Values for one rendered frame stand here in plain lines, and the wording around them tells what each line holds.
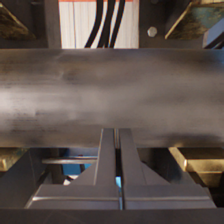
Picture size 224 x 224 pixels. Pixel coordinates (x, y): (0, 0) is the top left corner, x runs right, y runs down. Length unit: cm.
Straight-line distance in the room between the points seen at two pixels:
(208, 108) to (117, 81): 16
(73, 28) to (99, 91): 220
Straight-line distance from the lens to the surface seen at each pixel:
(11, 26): 51
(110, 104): 26
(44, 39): 56
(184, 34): 52
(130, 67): 28
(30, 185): 52
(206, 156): 39
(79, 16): 245
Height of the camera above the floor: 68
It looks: level
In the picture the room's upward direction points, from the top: 90 degrees counter-clockwise
